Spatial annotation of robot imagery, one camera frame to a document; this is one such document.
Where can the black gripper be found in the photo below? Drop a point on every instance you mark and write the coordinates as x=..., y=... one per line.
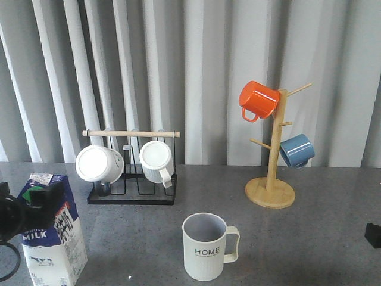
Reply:
x=17, y=217

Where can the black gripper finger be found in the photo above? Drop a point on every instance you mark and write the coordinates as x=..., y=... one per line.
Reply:
x=372, y=234

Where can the blue white milk carton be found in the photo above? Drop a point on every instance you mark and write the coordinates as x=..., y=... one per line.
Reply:
x=55, y=255

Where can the cream HOME mug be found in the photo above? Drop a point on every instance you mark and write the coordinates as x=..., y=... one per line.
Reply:
x=204, y=245

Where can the white smooth hanging mug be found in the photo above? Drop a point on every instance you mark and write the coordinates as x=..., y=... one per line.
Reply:
x=100, y=165

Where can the wooden mug tree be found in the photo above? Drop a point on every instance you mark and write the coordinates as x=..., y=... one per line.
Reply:
x=269, y=191

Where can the blue enamel mug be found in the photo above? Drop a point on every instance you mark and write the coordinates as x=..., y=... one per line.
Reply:
x=297, y=151

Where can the white ribbed hanging mug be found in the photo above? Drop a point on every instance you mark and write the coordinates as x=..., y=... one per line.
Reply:
x=157, y=163

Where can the grey pleated curtain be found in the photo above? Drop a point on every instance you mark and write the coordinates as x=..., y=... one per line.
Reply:
x=68, y=66

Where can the orange enamel mug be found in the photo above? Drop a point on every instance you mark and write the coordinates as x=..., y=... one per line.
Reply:
x=258, y=101

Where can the black wire mug rack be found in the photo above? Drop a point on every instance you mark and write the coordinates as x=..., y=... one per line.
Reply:
x=133, y=187

